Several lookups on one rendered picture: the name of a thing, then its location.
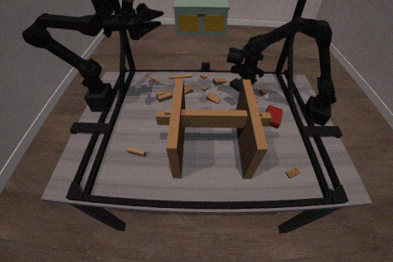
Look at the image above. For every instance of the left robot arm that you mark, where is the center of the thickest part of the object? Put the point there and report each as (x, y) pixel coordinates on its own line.
(320, 30)

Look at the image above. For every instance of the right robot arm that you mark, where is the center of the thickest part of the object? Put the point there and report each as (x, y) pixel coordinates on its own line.
(37, 36)

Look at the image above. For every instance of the wooden rail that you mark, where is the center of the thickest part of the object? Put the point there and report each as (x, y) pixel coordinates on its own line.
(212, 118)

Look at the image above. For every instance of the tan wooden board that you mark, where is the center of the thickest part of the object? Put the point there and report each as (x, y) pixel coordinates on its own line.
(251, 140)
(175, 139)

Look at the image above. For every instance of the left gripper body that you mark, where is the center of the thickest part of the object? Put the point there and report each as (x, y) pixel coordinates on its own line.
(246, 74)

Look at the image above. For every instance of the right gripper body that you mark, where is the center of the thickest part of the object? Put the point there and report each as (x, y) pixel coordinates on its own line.
(132, 26)

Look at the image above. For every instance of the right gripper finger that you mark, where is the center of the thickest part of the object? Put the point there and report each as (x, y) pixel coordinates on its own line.
(152, 14)
(145, 27)

